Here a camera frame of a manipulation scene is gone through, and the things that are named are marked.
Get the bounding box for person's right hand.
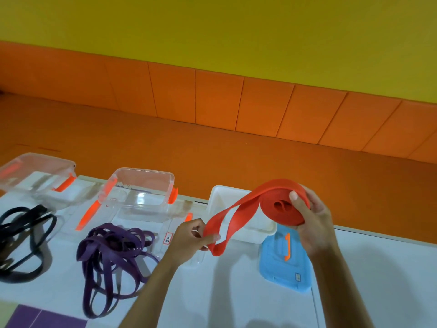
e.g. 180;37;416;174
289;184;339;259

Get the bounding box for person's left hand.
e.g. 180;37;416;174
167;218;221;269

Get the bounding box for red resistance band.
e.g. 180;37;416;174
204;179;311;257

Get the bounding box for person's right forearm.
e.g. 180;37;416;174
308;242;375;328

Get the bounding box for person's left forearm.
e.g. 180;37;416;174
118;253;182;328

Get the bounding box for white plastic box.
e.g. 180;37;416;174
207;185;278;245

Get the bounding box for clear lid with white label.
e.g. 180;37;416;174
114;198;209;267

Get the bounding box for clear box with orange latches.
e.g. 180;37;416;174
0;152;77;202
98;167;179;215

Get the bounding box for purple resistance band bundle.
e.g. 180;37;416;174
76;223;161;319

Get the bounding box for orange padded bench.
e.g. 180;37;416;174
0;41;437;244

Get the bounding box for black resistance band bundle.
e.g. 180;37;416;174
0;204;58;284

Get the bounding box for blue lid with orange handle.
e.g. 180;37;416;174
259;225;313;293

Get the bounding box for clear lid with orange handle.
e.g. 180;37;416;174
41;176;107;236

